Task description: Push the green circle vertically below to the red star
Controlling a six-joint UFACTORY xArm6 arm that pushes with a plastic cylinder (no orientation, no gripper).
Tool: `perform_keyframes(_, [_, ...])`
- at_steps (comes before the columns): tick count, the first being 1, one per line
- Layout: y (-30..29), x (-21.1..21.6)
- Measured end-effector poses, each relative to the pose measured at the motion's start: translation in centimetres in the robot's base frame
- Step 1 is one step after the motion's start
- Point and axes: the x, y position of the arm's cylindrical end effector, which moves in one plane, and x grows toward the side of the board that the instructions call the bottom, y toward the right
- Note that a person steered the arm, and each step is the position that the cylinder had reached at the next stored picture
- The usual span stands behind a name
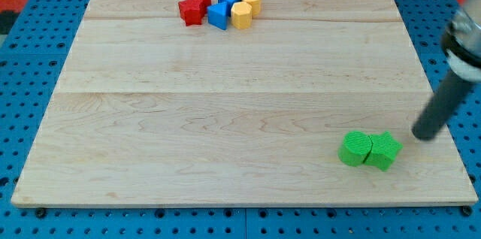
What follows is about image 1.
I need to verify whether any green circle block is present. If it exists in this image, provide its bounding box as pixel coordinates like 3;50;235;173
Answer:
337;131;372;167

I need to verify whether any red star block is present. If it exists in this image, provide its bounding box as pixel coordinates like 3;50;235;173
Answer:
178;0;206;26

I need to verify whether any green star block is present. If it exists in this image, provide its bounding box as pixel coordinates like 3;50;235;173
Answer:
364;132;403;171

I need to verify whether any yellow hexagon block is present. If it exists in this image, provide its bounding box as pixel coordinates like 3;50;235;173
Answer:
231;2;252;29

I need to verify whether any wooden board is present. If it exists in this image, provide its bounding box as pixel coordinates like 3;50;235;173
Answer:
11;0;478;208

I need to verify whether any blue triangle block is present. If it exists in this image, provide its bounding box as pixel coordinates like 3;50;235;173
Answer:
207;2;228;30

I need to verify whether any yellow heart block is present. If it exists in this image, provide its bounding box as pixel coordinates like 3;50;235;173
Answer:
242;0;262;17

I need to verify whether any grey pusher rod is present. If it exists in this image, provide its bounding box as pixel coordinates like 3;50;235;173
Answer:
411;70;475;141

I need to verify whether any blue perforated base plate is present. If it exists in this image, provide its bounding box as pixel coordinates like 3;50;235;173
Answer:
1;0;480;238

